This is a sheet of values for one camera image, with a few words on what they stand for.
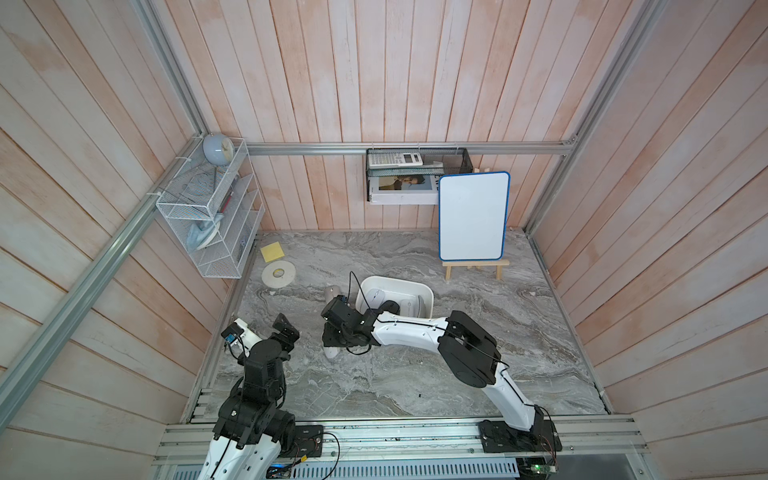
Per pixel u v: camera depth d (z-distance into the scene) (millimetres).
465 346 585
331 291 1008
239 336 609
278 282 1042
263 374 524
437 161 905
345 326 700
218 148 797
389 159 908
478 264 999
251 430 494
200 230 819
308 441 731
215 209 746
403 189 931
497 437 728
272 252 1154
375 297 981
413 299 981
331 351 857
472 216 903
